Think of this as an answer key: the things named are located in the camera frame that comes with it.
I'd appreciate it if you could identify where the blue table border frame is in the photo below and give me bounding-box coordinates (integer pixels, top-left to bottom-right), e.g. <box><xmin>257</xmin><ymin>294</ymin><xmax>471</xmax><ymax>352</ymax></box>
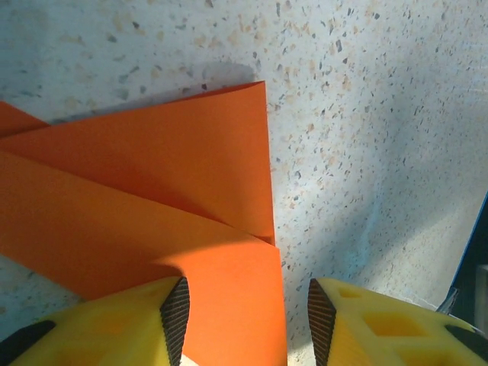
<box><xmin>438</xmin><ymin>190</ymin><xmax>488</xmax><ymax>317</ymax></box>

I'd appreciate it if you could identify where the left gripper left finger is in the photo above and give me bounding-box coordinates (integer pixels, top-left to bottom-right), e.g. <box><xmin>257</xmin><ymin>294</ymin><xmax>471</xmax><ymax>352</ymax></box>
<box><xmin>0</xmin><ymin>274</ymin><xmax>191</xmax><ymax>366</ymax></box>

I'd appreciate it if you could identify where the orange square paper sheet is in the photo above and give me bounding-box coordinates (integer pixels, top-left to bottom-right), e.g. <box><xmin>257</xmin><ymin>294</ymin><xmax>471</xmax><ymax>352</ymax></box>
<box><xmin>0</xmin><ymin>80</ymin><xmax>287</xmax><ymax>366</ymax></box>

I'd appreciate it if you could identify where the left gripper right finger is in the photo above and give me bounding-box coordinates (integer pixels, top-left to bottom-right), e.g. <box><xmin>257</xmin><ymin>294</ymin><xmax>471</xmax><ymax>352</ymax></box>
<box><xmin>307</xmin><ymin>277</ymin><xmax>488</xmax><ymax>366</ymax></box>

